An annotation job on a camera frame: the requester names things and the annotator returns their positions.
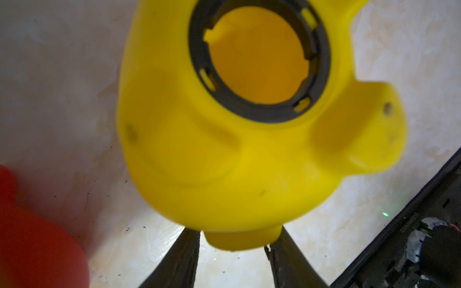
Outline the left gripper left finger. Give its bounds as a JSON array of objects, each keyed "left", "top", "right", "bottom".
[{"left": 139, "top": 228, "right": 200, "bottom": 288}]

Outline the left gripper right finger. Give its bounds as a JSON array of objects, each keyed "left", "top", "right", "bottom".
[{"left": 264, "top": 228, "right": 328, "bottom": 288}]

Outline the red piggy bank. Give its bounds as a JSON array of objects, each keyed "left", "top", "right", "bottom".
[{"left": 1, "top": 166, "right": 90, "bottom": 288}]

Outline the yellow piggy bank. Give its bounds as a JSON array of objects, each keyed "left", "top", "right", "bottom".
[{"left": 117, "top": 1, "right": 408, "bottom": 251}]

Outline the black base frame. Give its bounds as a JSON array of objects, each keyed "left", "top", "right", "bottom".
[{"left": 331, "top": 151, "right": 461, "bottom": 288}]

